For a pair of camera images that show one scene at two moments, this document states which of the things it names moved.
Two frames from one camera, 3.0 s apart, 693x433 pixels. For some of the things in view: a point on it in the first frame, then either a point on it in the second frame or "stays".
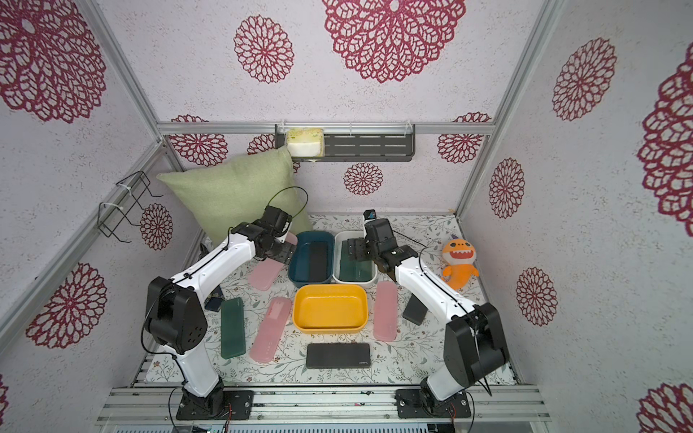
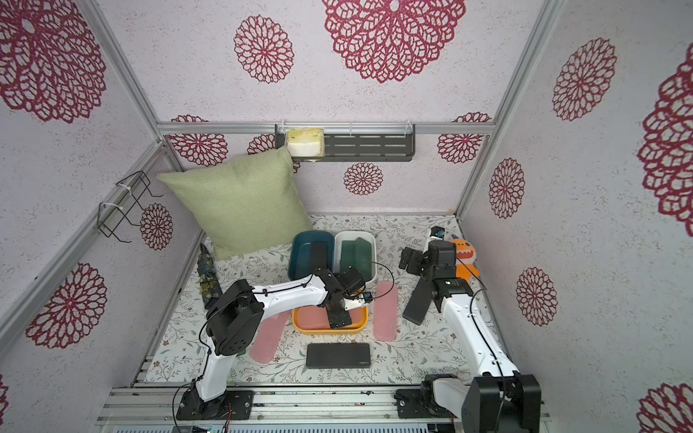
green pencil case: [364, 270] stays
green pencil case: [348, 269] stays
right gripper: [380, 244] -> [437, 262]
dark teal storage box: [300, 269] stays
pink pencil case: [263, 274] -> [318, 317]
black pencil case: [318, 261] stays
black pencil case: [415, 310] stays
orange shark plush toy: [458, 254] stays
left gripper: [287, 253] -> [340, 320]
